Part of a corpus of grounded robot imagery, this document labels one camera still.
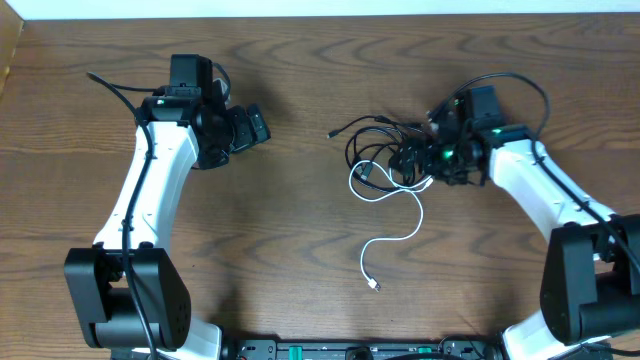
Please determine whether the black usb cable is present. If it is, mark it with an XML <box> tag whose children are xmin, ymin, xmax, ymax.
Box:
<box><xmin>327</xmin><ymin>114</ymin><xmax>436</xmax><ymax>194</ymax></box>

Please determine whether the white usb cable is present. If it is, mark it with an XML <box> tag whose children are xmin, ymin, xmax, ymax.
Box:
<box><xmin>348</xmin><ymin>159</ymin><xmax>434</xmax><ymax>293</ymax></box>

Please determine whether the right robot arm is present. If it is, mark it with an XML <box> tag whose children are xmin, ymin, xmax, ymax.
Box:
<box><xmin>389</xmin><ymin>86</ymin><xmax>639</xmax><ymax>359</ymax></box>

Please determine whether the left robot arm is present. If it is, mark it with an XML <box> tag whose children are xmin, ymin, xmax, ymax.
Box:
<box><xmin>64</xmin><ymin>54</ymin><xmax>271</xmax><ymax>359</ymax></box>

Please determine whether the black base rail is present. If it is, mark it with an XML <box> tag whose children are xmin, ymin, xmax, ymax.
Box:
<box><xmin>219</xmin><ymin>334</ymin><xmax>614</xmax><ymax>360</ymax></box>

